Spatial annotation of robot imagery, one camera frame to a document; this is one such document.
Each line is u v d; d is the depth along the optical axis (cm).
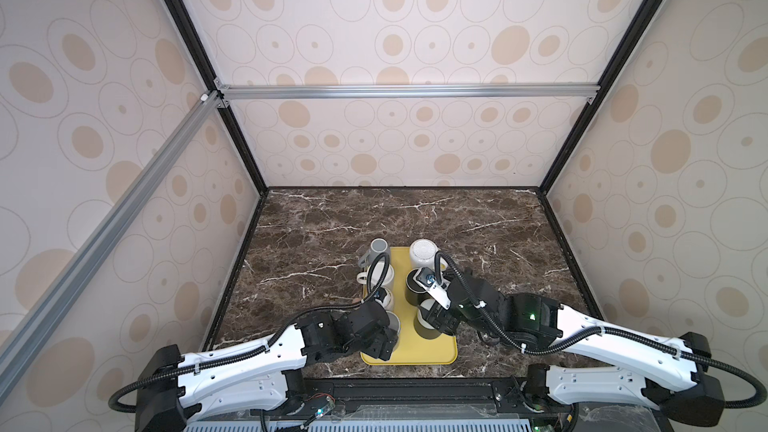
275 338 48
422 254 90
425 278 57
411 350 82
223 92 90
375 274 87
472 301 46
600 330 44
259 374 46
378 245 92
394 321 76
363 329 55
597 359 46
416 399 75
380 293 68
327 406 71
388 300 76
